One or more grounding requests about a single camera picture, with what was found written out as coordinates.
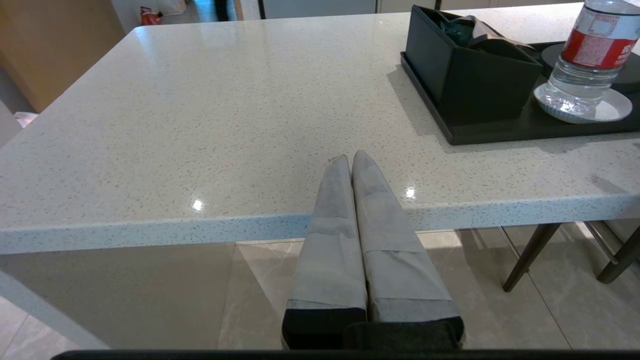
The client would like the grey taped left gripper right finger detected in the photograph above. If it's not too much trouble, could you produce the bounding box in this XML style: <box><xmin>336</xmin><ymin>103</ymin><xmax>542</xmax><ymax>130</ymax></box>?
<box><xmin>345</xmin><ymin>150</ymin><xmax>465</xmax><ymax>350</ymax></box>

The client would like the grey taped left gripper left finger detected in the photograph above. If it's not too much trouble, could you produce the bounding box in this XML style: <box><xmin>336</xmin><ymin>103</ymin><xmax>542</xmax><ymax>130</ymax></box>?
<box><xmin>281</xmin><ymin>155</ymin><xmax>368</xmax><ymax>350</ymax></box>

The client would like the water bottle with mountain logo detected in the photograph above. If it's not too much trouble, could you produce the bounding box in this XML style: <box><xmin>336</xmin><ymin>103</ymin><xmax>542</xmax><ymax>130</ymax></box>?
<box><xmin>544</xmin><ymin>0</ymin><xmax>640</xmax><ymax>112</ymax></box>

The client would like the black round kettle base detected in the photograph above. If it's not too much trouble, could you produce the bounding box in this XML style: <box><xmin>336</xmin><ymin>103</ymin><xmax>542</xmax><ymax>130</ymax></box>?
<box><xmin>541</xmin><ymin>42</ymin><xmax>640</xmax><ymax>95</ymax></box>

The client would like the black serving tray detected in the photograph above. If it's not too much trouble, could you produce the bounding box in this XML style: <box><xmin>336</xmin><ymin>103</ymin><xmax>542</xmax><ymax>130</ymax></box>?
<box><xmin>399</xmin><ymin>42</ymin><xmax>640</xmax><ymax>146</ymax></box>

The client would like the black organizer box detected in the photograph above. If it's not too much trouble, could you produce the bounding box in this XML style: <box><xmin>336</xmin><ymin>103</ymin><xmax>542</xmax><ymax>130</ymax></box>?
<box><xmin>404</xmin><ymin>5</ymin><xmax>543</xmax><ymax>123</ymax></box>

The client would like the person in dark clothes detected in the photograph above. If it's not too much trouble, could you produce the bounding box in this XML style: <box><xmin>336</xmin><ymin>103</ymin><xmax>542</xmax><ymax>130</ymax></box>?
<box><xmin>212</xmin><ymin>0</ymin><xmax>235</xmax><ymax>22</ymax></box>

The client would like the grey kitchen base cabinet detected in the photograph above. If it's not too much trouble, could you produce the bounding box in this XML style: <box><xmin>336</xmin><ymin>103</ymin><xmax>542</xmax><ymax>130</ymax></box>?
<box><xmin>379</xmin><ymin>0</ymin><xmax>561</xmax><ymax>15</ymax></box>

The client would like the white plastic bag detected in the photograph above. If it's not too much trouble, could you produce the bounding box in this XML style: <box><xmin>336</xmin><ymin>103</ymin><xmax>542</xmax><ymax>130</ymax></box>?
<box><xmin>159</xmin><ymin>0</ymin><xmax>187</xmax><ymax>17</ymax></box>

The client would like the white trash bag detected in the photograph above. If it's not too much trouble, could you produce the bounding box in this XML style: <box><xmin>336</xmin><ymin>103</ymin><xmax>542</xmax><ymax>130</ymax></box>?
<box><xmin>14</xmin><ymin>112</ymin><xmax>40</xmax><ymax>130</ymax></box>

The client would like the brown wooden door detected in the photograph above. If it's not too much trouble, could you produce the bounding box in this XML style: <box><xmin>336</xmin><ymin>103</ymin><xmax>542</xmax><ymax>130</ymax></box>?
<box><xmin>0</xmin><ymin>0</ymin><xmax>127</xmax><ymax>115</ymax></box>

